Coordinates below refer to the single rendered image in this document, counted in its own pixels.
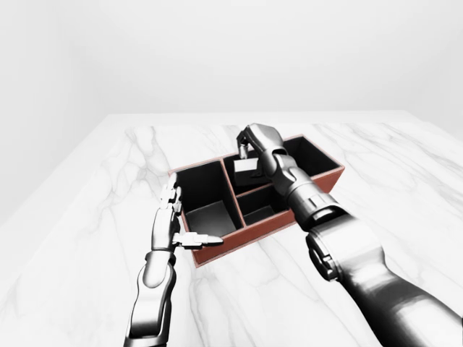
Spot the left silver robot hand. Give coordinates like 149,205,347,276
150,171,224,252

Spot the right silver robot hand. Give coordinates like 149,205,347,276
236,123,284,159

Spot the red-brown desk caddy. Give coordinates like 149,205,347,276
167,134,346,269

